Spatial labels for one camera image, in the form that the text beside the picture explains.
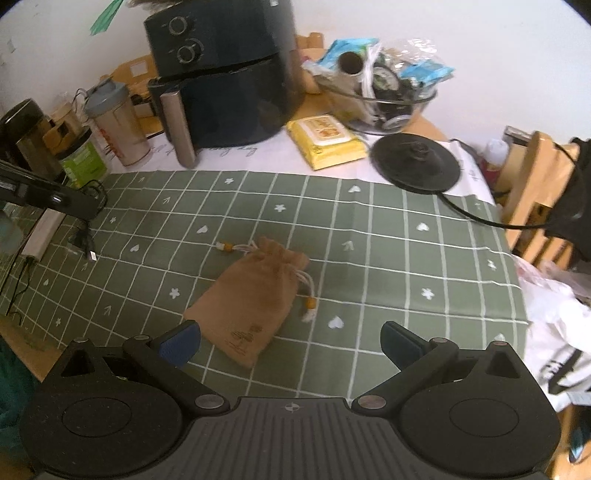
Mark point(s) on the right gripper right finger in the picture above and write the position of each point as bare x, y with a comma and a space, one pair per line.
420, 362

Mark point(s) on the glass bowl with items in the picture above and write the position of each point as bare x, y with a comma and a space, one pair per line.
376, 88

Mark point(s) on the teal mesh bath sponge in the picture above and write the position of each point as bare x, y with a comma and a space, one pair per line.
17, 388

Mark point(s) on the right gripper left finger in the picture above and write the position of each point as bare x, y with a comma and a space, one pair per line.
161, 359

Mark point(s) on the black air fryer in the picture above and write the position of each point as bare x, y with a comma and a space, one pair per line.
228, 73

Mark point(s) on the brown cardboard box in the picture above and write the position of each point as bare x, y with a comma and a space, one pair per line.
36, 354

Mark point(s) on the green grid tablecloth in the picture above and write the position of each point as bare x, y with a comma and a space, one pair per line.
372, 253

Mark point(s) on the black kettle base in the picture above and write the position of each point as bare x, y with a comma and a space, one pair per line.
415, 163

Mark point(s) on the black bag on chair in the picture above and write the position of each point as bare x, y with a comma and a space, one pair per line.
570, 218

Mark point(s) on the white power bank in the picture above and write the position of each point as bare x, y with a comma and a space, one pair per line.
41, 235

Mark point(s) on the tan drawstring pouch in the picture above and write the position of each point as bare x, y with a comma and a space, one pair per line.
247, 304

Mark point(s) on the green label jar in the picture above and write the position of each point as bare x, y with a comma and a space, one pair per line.
82, 161

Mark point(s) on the black electric kettle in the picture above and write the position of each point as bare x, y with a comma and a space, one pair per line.
22, 145

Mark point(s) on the clear shaker bottle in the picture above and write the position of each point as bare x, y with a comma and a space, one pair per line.
109, 106

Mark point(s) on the wooden chair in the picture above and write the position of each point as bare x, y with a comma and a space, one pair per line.
537, 186

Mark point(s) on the white plastic bag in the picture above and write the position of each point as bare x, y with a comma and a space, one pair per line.
557, 345

